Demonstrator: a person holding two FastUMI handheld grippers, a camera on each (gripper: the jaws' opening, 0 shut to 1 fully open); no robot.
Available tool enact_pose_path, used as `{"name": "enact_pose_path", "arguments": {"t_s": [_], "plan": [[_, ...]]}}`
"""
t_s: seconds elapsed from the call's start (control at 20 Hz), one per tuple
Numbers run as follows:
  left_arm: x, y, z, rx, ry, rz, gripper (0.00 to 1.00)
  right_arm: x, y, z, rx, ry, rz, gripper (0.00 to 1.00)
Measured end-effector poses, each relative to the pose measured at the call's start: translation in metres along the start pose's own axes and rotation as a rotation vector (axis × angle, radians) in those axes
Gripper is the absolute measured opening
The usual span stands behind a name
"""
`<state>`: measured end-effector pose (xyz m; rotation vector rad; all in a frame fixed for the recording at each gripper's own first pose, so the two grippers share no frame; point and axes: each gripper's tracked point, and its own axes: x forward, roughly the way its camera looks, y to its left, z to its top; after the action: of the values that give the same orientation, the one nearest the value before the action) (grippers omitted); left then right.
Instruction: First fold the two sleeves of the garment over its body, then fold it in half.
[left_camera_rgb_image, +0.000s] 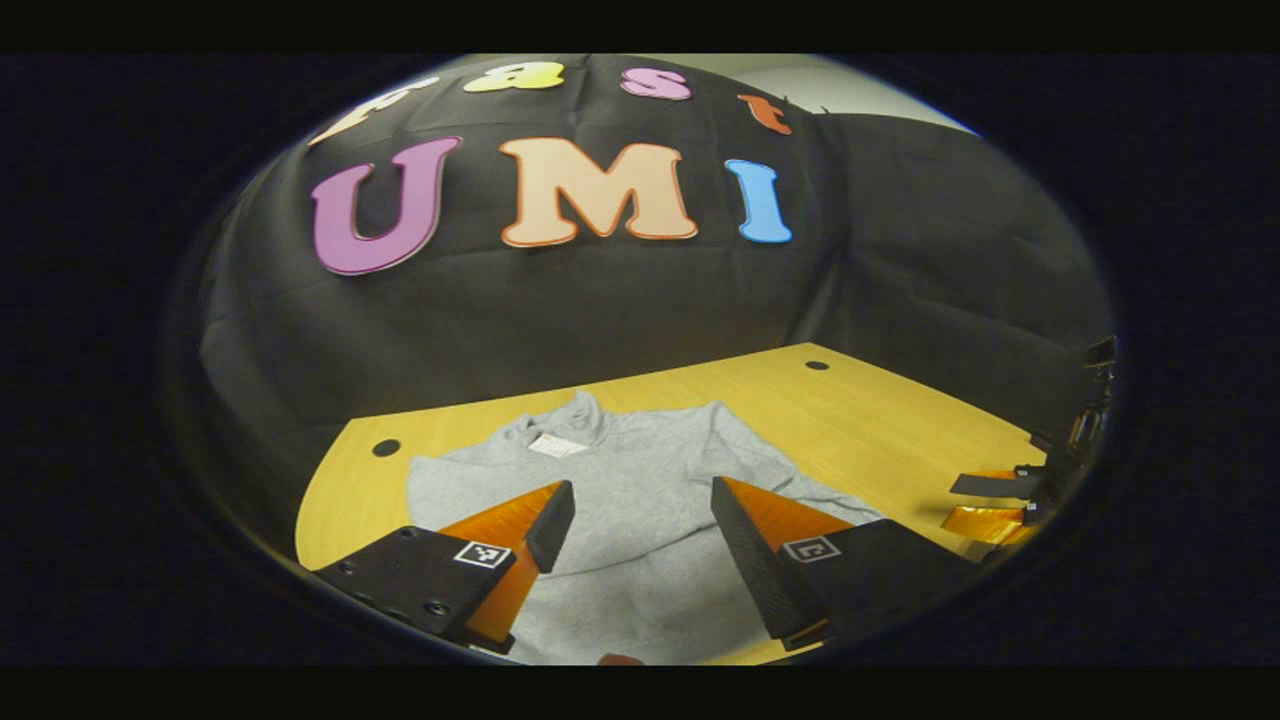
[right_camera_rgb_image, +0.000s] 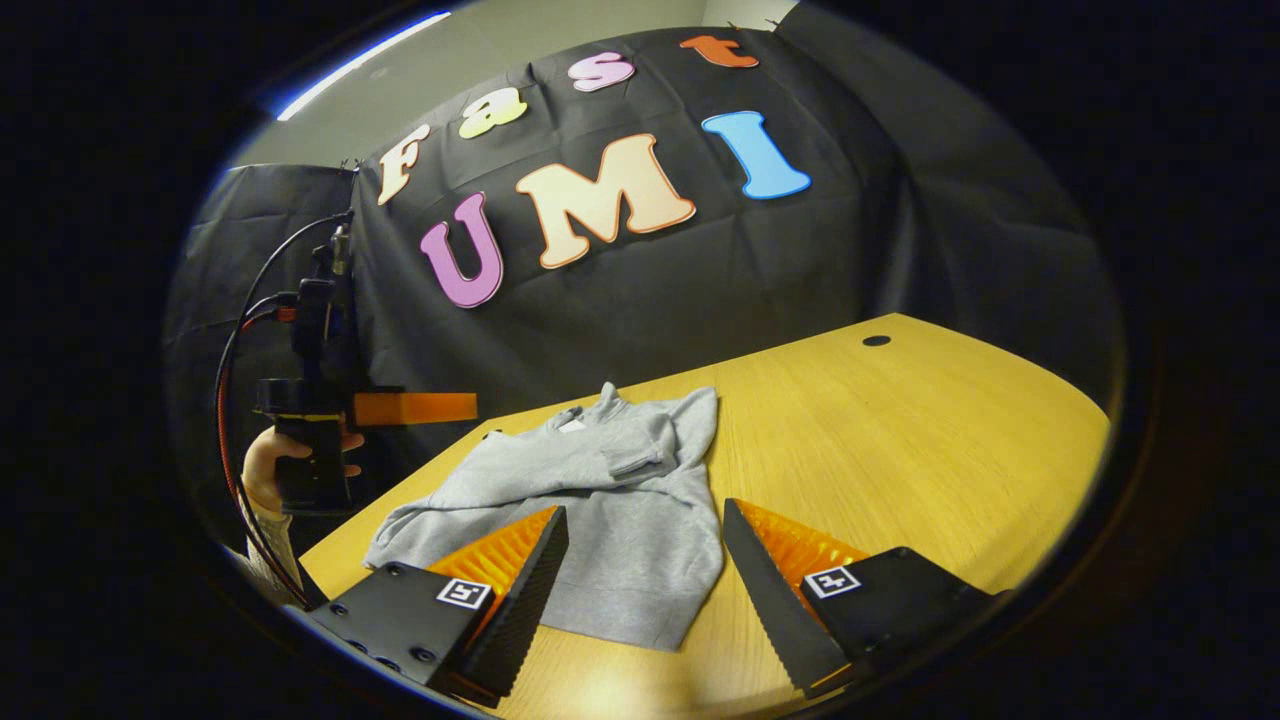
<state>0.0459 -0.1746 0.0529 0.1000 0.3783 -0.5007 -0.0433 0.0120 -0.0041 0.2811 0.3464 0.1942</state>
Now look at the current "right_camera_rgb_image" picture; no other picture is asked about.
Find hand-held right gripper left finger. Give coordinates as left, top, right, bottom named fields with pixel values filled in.
left=290, top=505, right=571, bottom=709

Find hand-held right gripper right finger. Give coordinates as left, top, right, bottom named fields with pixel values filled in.
left=722, top=497, right=1011, bottom=701

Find grey sweatshirt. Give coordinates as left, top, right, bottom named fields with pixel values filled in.
left=365, top=382, right=726, bottom=653

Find black backdrop cloth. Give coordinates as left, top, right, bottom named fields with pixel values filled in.
left=165, top=25, right=1126, bottom=521

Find black cable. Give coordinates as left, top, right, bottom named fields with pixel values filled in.
left=213, top=208, right=356, bottom=601

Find red cable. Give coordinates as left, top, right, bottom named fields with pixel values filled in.
left=214, top=305, right=311, bottom=606

